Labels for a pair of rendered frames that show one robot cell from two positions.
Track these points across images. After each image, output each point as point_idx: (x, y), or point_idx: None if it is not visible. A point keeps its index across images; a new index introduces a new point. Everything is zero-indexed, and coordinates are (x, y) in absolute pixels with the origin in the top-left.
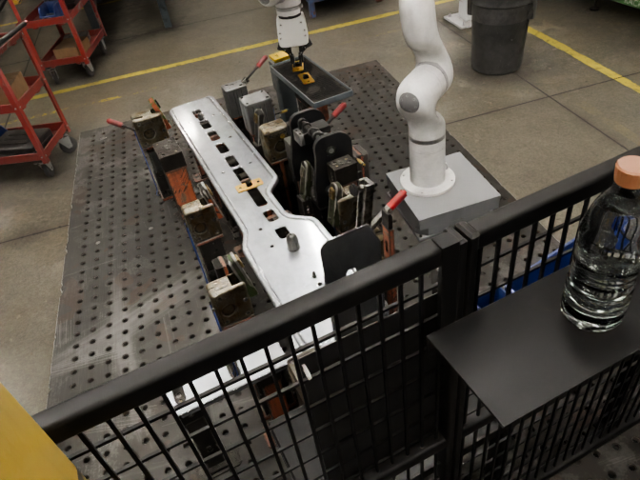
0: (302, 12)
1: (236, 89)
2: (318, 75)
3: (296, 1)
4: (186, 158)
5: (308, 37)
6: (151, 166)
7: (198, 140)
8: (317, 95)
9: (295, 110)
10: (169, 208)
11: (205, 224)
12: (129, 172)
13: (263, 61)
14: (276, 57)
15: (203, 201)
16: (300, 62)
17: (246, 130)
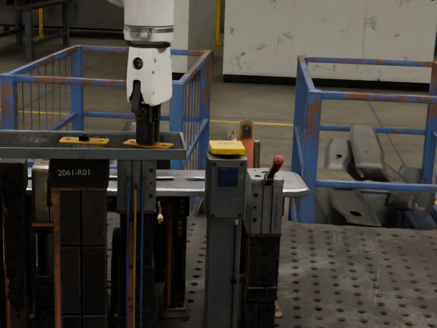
0: (142, 48)
1: (248, 174)
2: (78, 147)
3: (125, 16)
4: (335, 289)
5: (127, 92)
6: (335, 266)
7: (156, 172)
8: (6, 137)
9: (207, 261)
10: (198, 265)
11: None
12: (331, 252)
13: (272, 162)
14: (217, 142)
15: None
16: (136, 135)
17: (247, 258)
